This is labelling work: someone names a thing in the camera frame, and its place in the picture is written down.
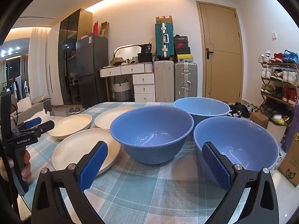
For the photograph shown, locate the shoe rack with shoes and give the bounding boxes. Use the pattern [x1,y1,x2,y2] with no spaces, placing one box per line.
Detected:
[258,49,299,122]

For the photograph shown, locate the plain brown cardboard box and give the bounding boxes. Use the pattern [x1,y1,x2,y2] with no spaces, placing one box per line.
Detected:
[250,112,269,129]

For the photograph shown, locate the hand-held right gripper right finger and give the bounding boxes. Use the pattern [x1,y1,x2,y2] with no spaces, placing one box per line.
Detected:
[201,141,278,224]

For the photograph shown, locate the yellow and black shoe box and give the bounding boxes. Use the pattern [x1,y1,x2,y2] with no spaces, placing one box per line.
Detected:
[177,54,194,63]

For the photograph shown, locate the white wardrobe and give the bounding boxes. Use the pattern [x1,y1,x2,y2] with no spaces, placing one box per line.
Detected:
[45,24,65,107]

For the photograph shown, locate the flattened cardboard piece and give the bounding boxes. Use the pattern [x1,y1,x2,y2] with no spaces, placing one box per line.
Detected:
[100,21,110,38]

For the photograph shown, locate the beige sofa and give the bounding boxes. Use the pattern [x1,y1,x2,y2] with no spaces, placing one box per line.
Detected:
[12,95,51,125]

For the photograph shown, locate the white curtain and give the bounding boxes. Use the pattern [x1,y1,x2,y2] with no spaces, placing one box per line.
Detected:
[28,27,51,103]

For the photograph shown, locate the blue bowl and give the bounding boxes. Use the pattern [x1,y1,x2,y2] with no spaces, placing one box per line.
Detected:
[110,106,194,164]
[193,117,280,171]
[173,97,231,136]

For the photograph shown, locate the purple bag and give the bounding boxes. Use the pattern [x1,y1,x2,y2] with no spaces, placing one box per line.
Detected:
[280,105,299,154]

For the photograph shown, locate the woven laundry basket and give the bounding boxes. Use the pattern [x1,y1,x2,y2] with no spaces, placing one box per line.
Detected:
[113,80,132,101]

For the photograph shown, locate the printed brown cardboard box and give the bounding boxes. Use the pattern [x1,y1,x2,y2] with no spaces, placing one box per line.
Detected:
[278,144,299,187]

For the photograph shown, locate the white dressing table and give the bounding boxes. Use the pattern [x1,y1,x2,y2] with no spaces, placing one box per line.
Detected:
[99,62,156,103]

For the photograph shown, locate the silver suitcase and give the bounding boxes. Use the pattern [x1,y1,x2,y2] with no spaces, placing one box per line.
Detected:
[174,62,198,101]

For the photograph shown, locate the white bin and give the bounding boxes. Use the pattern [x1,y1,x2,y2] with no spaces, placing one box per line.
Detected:
[266,114,288,144]

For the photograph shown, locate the arched mirror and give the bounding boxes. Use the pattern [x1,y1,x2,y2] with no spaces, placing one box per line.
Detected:
[114,44,143,65]

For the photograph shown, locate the hanging clothes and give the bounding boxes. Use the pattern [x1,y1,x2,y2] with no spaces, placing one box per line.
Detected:
[0,75,31,101]

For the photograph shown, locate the tan wooden door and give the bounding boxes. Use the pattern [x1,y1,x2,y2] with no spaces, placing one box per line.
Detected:
[196,1,244,103]

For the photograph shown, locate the teal checked tablecloth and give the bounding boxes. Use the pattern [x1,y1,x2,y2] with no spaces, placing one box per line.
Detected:
[23,101,252,224]

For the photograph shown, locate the dark grey refrigerator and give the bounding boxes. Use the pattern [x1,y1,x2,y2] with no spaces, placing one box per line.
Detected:
[76,35,109,109]

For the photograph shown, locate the black storage box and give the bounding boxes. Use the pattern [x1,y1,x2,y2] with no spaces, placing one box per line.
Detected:
[137,52,154,63]

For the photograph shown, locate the person's left hand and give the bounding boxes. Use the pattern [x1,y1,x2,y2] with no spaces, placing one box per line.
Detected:
[0,149,32,183]

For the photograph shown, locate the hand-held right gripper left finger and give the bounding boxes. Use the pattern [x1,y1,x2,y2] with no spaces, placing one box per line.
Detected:
[31,141,109,224]

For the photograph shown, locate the teal suitcase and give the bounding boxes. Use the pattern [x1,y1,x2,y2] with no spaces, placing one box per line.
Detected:
[155,23,175,60]

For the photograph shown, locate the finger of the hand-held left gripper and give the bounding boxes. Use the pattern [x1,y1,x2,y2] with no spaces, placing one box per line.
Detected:
[16,118,42,131]
[13,120,55,139]

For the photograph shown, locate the pile of dark shoes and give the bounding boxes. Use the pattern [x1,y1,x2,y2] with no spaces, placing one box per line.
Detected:
[227,102,260,119]

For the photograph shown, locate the open cardboard box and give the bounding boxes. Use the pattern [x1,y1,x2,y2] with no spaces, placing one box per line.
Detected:
[155,15,173,25]

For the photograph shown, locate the beige suitcase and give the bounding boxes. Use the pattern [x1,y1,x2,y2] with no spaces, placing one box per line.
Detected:
[153,61,175,102]

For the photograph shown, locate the dark glass cabinet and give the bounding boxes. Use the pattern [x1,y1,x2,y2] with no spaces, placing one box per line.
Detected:
[58,9,93,105]

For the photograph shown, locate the wooden shoe rack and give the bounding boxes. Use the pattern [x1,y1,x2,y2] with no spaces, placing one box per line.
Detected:
[259,61,299,124]

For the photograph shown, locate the cream round plate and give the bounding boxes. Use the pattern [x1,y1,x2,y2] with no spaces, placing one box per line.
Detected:
[52,128,121,176]
[94,107,138,130]
[49,113,93,141]

